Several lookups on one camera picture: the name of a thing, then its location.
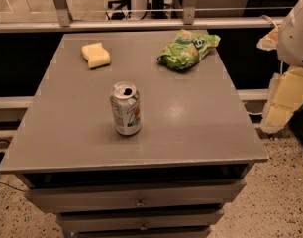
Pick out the green chip bag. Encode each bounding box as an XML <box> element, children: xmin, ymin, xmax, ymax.
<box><xmin>157</xmin><ymin>29</ymin><xmax>221</xmax><ymax>71</ymax></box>

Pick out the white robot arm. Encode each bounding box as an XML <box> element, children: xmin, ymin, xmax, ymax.
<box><xmin>256</xmin><ymin>0</ymin><xmax>303</xmax><ymax>134</ymax></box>

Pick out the yellow sponge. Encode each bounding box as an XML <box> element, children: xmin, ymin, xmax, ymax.
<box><xmin>81</xmin><ymin>43</ymin><xmax>111</xmax><ymax>69</ymax></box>

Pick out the grey drawer cabinet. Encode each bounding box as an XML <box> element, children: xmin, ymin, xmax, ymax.
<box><xmin>0</xmin><ymin>31</ymin><xmax>267</xmax><ymax>238</ymax></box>

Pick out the metal window railing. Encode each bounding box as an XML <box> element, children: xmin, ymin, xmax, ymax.
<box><xmin>0</xmin><ymin>0</ymin><xmax>298</xmax><ymax>33</ymax></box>

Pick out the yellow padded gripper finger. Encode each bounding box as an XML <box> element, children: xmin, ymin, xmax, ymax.
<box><xmin>260</xmin><ymin>66</ymin><xmax>303</xmax><ymax>134</ymax></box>

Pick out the black office chair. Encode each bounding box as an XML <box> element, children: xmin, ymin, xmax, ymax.
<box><xmin>106</xmin><ymin>0</ymin><xmax>131</xmax><ymax>20</ymax></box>

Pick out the silver green 7up can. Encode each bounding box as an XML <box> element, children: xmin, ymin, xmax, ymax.
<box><xmin>110</xmin><ymin>81</ymin><xmax>141</xmax><ymax>136</ymax></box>

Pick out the top grey drawer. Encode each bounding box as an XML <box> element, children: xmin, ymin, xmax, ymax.
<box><xmin>25</xmin><ymin>178</ymin><xmax>246</xmax><ymax>213</ymax></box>

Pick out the grey drawer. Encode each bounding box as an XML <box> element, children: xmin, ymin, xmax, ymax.
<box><xmin>57</xmin><ymin>209</ymin><xmax>224</xmax><ymax>232</ymax></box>
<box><xmin>25</xmin><ymin>178</ymin><xmax>246</xmax><ymax>213</ymax></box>

